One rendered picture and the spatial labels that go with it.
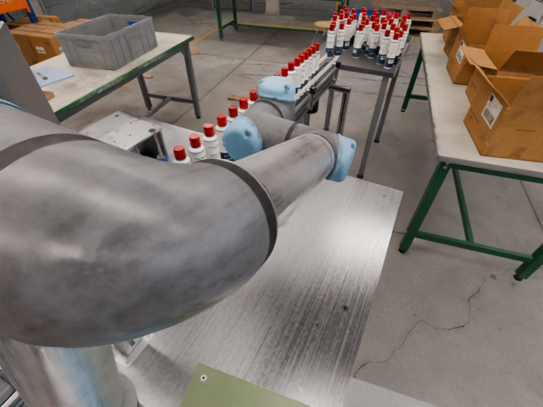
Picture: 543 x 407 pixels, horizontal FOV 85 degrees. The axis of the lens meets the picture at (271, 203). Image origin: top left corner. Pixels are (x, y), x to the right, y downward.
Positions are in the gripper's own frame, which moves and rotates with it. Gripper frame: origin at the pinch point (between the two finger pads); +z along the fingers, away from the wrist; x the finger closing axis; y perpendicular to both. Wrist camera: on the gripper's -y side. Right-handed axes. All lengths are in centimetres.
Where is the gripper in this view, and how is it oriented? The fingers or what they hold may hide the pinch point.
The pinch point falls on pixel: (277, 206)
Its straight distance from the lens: 82.5
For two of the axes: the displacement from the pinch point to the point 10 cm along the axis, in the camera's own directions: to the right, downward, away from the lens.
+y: -3.1, 6.6, -6.9
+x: 9.5, 2.1, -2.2
